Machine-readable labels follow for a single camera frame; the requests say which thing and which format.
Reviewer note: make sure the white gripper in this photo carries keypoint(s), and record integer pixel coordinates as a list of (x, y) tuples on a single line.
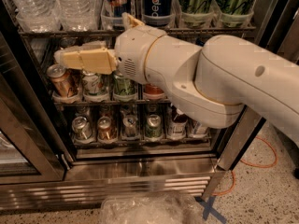
[(132, 50)]

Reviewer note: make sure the red coca-cola can left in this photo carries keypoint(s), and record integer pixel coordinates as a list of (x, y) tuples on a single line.
[(153, 90)]

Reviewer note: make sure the glass fridge door left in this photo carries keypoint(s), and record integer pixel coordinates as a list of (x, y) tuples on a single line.
[(25, 154)]

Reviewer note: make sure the silver can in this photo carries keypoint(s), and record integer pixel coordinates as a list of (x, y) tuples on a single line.
[(130, 125), (82, 128)]

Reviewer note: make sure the tea bottle left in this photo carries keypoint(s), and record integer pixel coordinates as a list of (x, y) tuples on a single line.
[(176, 123)]

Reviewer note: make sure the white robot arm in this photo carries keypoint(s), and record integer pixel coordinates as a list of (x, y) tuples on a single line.
[(210, 83)]

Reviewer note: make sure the green can bottom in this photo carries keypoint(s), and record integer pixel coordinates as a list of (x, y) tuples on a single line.
[(153, 128)]

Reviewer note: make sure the green drink can left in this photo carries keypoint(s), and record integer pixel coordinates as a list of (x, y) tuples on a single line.
[(196, 13)]

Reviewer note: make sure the white green can front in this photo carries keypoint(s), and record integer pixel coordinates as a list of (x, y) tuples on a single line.
[(93, 83)]

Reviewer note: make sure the red bull can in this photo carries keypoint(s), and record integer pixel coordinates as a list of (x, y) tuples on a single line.
[(114, 11)]

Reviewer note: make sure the tea bottle right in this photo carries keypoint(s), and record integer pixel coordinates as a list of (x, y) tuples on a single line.
[(197, 128)]

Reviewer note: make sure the silver can bottom left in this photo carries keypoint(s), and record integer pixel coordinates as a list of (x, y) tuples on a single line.
[(82, 128)]

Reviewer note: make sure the gold can front left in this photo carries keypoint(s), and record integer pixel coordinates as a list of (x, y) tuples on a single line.
[(62, 80)]

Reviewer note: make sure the fridge door right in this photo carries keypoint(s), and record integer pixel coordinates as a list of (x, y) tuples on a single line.
[(276, 28)]

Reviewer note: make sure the orange can bottom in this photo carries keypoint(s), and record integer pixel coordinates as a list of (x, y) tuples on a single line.
[(106, 130)]

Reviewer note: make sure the clear plastic bag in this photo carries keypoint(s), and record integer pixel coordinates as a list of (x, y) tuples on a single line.
[(154, 208)]

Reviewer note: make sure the silver can bottom middle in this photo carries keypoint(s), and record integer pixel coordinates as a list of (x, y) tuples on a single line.
[(130, 125)]

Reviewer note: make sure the tea bottle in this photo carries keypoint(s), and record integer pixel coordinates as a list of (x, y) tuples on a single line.
[(176, 123), (197, 128)]

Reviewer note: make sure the steel refrigerator body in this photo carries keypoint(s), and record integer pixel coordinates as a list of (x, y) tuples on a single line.
[(93, 169)]

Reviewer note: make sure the clear water bottle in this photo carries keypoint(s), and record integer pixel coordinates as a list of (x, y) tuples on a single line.
[(38, 16), (80, 15)]

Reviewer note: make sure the blue tape cross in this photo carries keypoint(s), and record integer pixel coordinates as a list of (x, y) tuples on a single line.
[(209, 210)]

